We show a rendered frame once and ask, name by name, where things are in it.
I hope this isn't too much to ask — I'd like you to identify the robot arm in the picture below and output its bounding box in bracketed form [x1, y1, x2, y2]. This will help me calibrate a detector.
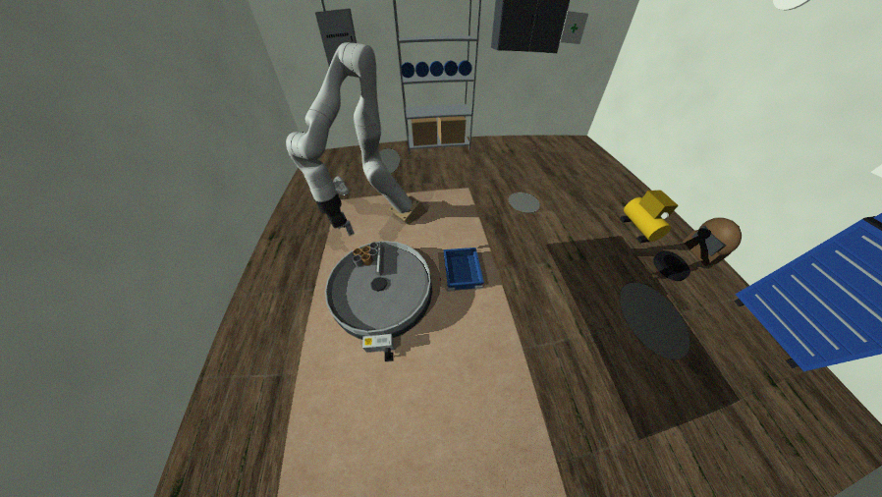
[286, 42, 413, 213]

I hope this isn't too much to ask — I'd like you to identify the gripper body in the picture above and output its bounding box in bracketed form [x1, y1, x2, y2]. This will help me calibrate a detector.
[310, 177, 349, 228]

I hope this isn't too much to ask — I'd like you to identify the blue plastic crate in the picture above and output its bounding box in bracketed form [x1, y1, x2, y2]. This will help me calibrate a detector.
[444, 248, 483, 292]

